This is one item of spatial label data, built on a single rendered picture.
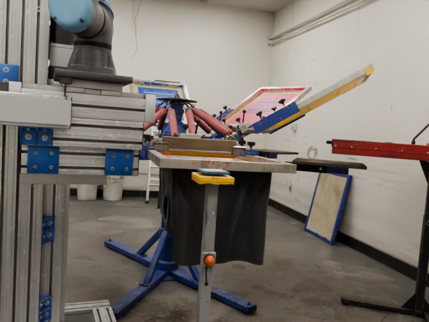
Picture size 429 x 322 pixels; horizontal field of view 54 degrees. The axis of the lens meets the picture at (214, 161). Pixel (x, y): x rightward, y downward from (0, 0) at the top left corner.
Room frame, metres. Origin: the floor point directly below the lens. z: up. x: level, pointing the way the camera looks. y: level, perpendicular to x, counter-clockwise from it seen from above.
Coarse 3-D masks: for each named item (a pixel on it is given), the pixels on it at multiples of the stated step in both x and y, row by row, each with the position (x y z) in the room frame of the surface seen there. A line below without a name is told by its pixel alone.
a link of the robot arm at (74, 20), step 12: (48, 0) 1.15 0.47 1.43; (60, 0) 1.15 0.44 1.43; (72, 0) 1.14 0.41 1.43; (84, 0) 1.14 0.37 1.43; (96, 0) 1.20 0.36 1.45; (60, 12) 1.15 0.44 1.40; (72, 12) 1.15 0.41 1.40; (84, 12) 1.15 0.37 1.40; (96, 12) 1.21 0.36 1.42; (60, 24) 1.16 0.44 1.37; (72, 24) 1.16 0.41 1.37; (84, 24) 1.17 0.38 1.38; (96, 24) 1.23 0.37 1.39; (84, 36) 1.26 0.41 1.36
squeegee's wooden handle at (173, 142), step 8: (168, 136) 2.23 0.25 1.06; (168, 144) 2.22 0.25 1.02; (176, 144) 2.23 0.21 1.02; (184, 144) 2.25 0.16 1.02; (192, 144) 2.26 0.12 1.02; (200, 144) 2.27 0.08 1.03; (208, 144) 2.28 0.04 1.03; (216, 144) 2.29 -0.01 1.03; (224, 144) 2.30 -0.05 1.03; (232, 144) 2.32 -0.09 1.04
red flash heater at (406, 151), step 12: (336, 144) 2.58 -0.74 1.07; (348, 144) 2.57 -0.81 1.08; (360, 144) 2.55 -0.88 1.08; (372, 144) 2.53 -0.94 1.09; (384, 144) 2.51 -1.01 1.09; (396, 144) 2.50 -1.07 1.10; (408, 144) 2.48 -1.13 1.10; (372, 156) 2.53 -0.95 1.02; (384, 156) 2.52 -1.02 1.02; (396, 156) 2.50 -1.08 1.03; (408, 156) 2.48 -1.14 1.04; (420, 156) 2.46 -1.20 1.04
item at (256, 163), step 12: (156, 156) 1.73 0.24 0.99; (240, 156) 2.40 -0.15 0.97; (252, 156) 2.21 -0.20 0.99; (180, 168) 1.65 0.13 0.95; (192, 168) 1.66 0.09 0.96; (204, 168) 1.68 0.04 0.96; (216, 168) 1.69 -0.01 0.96; (228, 168) 1.70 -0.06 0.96; (240, 168) 1.71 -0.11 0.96; (252, 168) 1.73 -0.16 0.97; (264, 168) 1.74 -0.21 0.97; (276, 168) 1.75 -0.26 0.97; (288, 168) 1.77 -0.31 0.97
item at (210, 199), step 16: (192, 176) 1.53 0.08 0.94; (208, 176) 1.44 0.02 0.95; (224, 176) 1.47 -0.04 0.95; (208, 192) 1.48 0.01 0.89; (208, 208) 1.48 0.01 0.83; (208, 224) 1.48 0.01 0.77; (208, 240) 1.49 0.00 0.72; (208, 272) 1.49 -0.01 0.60; (208, 288) 1.49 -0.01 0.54; (208, 304) 1.49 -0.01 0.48; (208, 320) 1.49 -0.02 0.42
